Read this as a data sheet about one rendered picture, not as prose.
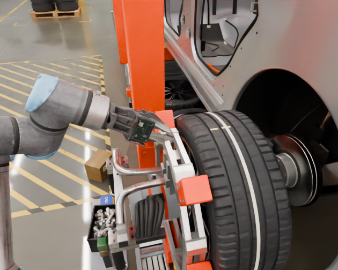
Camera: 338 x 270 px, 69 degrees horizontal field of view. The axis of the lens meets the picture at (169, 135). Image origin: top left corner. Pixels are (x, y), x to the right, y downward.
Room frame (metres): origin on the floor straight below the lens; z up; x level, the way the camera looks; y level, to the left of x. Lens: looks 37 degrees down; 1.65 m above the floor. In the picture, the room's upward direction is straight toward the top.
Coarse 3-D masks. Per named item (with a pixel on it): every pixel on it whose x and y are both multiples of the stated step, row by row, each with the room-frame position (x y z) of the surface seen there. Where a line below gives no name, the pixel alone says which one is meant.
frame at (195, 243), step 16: (160, 144) 0.80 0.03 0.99; (176, 144) 0.67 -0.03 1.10; (176, 160) 0.57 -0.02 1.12; (160, 176) 0.85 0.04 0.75; (176, 176) 0.51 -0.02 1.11; (192, 176) 0.51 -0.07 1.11; (176, 192) 0.49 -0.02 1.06; (192, 208) 0.46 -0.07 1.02; (176, 224) 0.67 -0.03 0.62; (192, 240) 0.38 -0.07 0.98; (176, 256) 0.50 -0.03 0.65; (192, 256) 0.36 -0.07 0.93
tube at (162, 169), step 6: (114, 150) 0.74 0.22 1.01; (114, 156) 0.70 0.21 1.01; (114, 162) 0.67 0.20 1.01; (114, 168) 0.65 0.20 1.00; (120, 168) 0.64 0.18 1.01; (126, 168) 0.64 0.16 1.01; (138, 168) 0.64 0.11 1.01; (144, 168) 0.64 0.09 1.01; (150, 168) 0.64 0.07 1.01; (156, 168) 0.64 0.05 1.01; (162, 168) 0.64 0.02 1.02; (126, 174) 0.62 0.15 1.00; (132, 174) 0.62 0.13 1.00; (138, 174) 0.62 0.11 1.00; (144, 174) 0.63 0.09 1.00; (150, 174) 0.63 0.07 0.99; (162, 174) 0.64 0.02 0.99
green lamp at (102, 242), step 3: (102, 237) 0.58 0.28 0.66; (105, 237) 0.58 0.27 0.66; (99, 240) 0.57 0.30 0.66; (102, 240) 0.57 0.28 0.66; (105, 240) 0.57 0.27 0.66; (99, 243) 0.55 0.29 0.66; (102, 243) 0.55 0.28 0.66; (105, 243) 0.55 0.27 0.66; (99, 246) 0.54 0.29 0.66; (102, 246) 0.54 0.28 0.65; (105, 246) 0.54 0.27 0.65; (99, 249) 0.54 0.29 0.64; (102, 249) 0.54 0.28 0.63; (105, 249) 0.54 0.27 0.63
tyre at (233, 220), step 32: (192, 128) 0.66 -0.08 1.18; (224, 128) 0.66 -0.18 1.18; (256, 128) 0.66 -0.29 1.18; (224, 160) 0.53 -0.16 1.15; (256, 160) 0.54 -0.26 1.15; (224, 192) 0.45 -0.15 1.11; (256, 192) 0.46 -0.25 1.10; (224, 224) 0.39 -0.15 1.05; (288, 224) 0.41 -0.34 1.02; (224, 256) 0.34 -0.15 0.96; (288, 256) 0.38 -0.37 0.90
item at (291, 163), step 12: (276, 144) 0.90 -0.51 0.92; (288, 144) 0.83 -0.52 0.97; (300, 144) 0.79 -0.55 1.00; (276, 156) 0.82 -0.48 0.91; (288, 156) 0.80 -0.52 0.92; (300, 156) 0.75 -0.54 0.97; (312, 156) 0.73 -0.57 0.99; (288, 168) 0.74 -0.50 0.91; (300, 168) 0.73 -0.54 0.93; (312, 168) 0.69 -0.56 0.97; (288, 180) 0.72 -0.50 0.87; (300, 180) 0.71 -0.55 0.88; (312, 180) 0.66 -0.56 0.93; (288, 192) 0.74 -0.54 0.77; (300, 192) 0.68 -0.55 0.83; (312, 192) 0.64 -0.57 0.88; (300, 204) 0.66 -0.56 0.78
